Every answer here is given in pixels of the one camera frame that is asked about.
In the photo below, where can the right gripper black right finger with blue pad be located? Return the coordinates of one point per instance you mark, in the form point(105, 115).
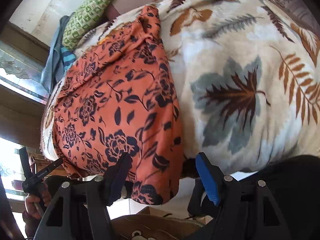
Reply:
point(238, 211)

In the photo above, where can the orange black floral garment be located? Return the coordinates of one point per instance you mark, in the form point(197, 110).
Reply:
point(119, 99)

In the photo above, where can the cream leaf-print fleece blanket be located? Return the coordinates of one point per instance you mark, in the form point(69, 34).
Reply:
point(246, 77)

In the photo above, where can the person's hand holding gripper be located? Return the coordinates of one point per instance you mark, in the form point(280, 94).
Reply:
point(31, 201)

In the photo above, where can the green white patterned pillow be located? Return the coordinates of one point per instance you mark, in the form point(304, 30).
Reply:
point(82, 21)

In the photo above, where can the stained glass window frame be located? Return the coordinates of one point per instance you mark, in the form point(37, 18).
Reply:
point(22, 104)

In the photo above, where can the turquoise striped cloth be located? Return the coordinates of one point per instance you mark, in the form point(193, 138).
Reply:
point(68, 58)

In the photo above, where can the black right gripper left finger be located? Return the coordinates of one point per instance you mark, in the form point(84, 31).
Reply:
point(80, 211)

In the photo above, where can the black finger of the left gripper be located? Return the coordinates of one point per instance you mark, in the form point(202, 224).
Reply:
point(26, 186)

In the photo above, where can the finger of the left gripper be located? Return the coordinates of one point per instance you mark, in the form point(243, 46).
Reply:
point(37, 178)

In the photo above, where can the grey blue cloth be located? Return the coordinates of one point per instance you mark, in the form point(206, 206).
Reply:
point(53, 71)

